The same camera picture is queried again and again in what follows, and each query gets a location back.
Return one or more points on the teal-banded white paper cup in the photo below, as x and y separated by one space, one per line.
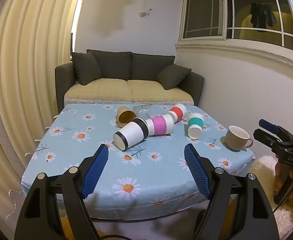
195 125

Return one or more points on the white-framed window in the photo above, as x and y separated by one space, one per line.
236 10

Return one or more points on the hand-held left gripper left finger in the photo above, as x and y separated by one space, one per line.
96 170

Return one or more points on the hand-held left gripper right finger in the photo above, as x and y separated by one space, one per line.
196 171

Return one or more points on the brown paper cup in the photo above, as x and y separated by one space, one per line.
125 117

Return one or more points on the beige ceramic mug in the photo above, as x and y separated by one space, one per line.
236 140

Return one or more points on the dark grey sofa back cushion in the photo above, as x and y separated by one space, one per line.
151 66
114 65

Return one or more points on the pink-banded white paper cup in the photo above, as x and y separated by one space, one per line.
159 126

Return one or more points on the dark grey throw pillow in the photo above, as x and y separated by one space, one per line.
172 77
85 67

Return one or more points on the person's right hand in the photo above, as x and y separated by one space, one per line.
277 177

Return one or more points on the crumpled clear plastic cup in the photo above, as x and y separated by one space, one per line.
144 111

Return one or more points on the red-banded white paper cup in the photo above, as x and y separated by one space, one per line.
177 112

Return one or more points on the black-banded white paper cup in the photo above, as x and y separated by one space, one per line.
132 136

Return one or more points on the cream sofa cover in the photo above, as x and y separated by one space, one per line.
126 91

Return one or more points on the dark grey sofa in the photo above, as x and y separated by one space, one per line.
64 80

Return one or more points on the dark hanging clothes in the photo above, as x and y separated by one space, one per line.
261 16

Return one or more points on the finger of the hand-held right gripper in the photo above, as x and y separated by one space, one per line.
264 138
269 125

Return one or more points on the cream fluffy rug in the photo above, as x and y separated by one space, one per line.
264 172

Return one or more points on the cream curtain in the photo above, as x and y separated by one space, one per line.
24 67

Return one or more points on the blue daisy tablecloth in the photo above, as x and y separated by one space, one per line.
86 130

